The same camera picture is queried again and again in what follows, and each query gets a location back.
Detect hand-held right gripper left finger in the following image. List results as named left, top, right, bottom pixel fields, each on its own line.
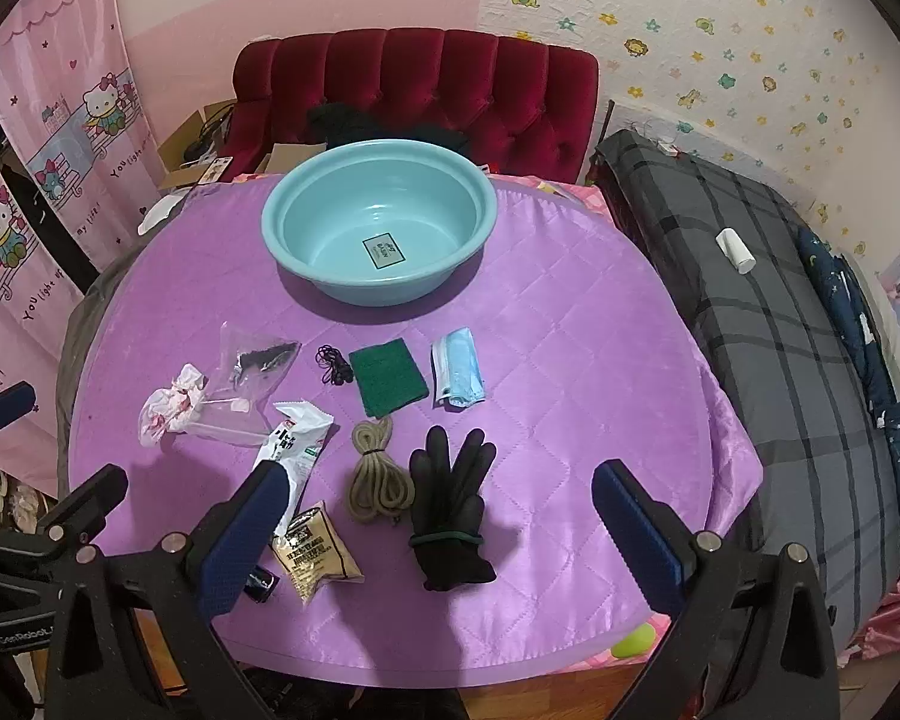
left=43, top=460, right=297, bottom=720

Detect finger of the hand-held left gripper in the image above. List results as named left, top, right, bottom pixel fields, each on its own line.
left=0, top=381, right=37, bottom=442
left=39, top=463, right=130, bottom=542

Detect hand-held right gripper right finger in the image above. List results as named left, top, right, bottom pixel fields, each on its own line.
left=591, top=459, right=842, bottom=720

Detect white pink plastic bag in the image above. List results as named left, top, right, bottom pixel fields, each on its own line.
left=139, top=364, right=275, bottom=451

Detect clear plastic bag dark contents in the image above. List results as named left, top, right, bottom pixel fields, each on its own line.
left=219, top=321, right=302, bottom=398

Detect black glove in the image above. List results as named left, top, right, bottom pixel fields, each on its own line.
left=409, top=425, right=498, bottom=592

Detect blue face mask pack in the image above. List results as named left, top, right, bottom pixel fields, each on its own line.
left=430, top=326, right=487, bottom=412

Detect teal plastic basin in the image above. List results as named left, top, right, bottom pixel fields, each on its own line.
left=261, top=139, right=498, bottom=308

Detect tan printed packet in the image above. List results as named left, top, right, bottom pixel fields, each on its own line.
left=270, top=501, right=365, bottom=607

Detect yellow green tennis ball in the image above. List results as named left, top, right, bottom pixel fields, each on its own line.
left=611, top=622, right=665, bottom=659

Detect white tube packet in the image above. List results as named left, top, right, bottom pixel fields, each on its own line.
left=251, top=401, right=336, bottom=533

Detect purple quilted tablecloth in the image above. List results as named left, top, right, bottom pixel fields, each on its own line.
left=67, top=172, right=764, bottom=687

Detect green scouring pad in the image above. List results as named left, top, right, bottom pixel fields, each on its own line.
left=349, top=339, right=430, bottom=417

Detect dark plaid bed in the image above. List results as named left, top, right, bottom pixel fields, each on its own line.
left=596, top=127, right=900, bottom=631

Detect white cloth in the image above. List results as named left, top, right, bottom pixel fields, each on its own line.
left=136, top=193, right=188, bottom=235

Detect pink cartoon curtain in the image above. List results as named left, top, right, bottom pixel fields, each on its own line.
left=0, top=0, right=158, bottom=496

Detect navy star blanket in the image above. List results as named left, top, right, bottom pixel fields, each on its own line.
left=795, top=229, right=900, bottom=578

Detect white roll on bed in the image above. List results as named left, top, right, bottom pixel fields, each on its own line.
left=715, top=227, right=757, bottom=273

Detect small cardboard box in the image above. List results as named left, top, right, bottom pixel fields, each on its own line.
left=259, top=141, right=327, bottom=175

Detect black cloth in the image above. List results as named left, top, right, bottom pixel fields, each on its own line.
left=305, top=101, right=470, bottom=155

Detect red tufted sofa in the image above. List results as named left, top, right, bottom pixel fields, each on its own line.
left=225, top=28, right=599, bottom=185

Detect beige rope bundle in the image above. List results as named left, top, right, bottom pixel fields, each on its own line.
left=345, top=420, right=415, bottom=524

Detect black cord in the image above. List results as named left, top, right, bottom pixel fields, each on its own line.
left=316, top=345, right=355, bottom=385

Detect black cable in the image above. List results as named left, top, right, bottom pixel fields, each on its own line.
left=186, top=106, right=235, bottom=164

